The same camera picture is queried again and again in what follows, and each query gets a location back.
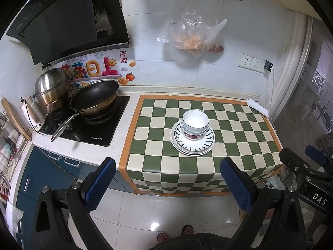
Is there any white towel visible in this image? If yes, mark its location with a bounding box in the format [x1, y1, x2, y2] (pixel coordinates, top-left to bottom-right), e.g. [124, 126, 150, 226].
[6, 202, 24, 233]

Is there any blue leaf pattern plate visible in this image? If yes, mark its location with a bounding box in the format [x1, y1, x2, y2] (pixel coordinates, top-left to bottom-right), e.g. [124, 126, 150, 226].
[174, 120, 215, 153]

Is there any cluttered side rack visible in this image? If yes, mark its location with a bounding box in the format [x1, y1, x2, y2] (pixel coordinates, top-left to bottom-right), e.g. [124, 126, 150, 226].
[0, 111, 28, 204]

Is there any small clear plastic bag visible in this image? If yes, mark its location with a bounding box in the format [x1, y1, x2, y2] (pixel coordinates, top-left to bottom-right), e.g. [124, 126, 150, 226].
[203, 0, 227, 54]

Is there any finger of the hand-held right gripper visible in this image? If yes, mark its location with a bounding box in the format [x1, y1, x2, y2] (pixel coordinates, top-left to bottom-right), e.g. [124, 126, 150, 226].
[305, 145, 333, 173]
[279, 147, 317, 188]

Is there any person's dark fleece garment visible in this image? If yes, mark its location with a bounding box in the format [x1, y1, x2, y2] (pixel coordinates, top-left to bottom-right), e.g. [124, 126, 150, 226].
[149, 232, 232, 250]

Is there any white cable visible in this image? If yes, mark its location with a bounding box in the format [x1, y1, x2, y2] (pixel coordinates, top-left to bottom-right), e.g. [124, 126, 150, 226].
[268, 71, 276, 121]

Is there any plastic bag with orange food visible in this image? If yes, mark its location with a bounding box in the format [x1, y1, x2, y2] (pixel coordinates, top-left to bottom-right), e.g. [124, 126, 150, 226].
[156, 0, 209, 59]

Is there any glass door with lace pattern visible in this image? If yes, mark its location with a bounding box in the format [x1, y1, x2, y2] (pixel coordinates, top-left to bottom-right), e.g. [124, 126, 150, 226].
[276, 26, 333, 151]

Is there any green checkered table mat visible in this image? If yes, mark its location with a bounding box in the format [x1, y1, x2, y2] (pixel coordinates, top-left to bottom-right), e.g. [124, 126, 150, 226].
[119, 94, 284, 196]

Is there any folded white paper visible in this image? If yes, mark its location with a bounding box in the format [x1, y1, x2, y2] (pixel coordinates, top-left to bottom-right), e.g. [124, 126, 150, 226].
[246, 98, 271, 117]

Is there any wooden cutting board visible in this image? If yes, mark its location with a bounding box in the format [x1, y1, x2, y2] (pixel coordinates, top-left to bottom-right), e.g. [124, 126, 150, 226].
[1, 97, 32, 142]

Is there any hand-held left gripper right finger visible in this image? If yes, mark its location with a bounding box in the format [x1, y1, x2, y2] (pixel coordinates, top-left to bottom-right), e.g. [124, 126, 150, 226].
[220, 157, 317, 250]

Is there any colourful wall sticker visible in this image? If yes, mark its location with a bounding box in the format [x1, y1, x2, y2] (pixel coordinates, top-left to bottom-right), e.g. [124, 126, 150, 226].
[53, 51, 136, 89]

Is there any black wok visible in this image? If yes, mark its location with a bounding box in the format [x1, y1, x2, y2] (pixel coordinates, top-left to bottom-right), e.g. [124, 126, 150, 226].
[50, 79, 119, 142]

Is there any blue kitchen cabinet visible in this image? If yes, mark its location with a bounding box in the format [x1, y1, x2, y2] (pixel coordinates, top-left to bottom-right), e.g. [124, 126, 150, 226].
[16, 146, 136, 240]

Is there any white door frame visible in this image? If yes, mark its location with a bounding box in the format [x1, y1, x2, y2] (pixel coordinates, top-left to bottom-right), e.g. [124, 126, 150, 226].
[271, 13, 314, 125]

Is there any steel steamer pot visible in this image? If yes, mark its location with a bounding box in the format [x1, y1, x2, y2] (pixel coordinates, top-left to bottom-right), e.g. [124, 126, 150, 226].
[33, 66, 75, 115]

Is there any white wall outlet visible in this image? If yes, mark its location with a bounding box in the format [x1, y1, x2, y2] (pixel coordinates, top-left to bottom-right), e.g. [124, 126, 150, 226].
[249, 57, 264, 73]
[238, 53, 252, 69]

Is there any black glass stove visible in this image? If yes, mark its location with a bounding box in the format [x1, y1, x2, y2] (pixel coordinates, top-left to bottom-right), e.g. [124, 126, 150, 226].
[39, 95, 131, 148]

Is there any red floral white bowl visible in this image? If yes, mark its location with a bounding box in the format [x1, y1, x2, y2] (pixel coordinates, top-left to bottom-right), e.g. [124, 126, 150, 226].
[184, 132, 207, 141]

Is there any thin dark rim white bowl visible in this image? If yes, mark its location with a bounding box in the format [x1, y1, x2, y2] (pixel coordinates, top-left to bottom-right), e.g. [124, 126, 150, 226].
[181, 110, 210, 131]

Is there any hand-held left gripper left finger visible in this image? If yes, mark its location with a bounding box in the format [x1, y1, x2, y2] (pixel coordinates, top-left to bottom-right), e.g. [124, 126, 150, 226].
[27, 157, 117, 250]

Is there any black range hood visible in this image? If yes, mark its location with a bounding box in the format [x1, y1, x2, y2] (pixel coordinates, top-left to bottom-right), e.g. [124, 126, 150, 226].
[5, 0, 130, 66]

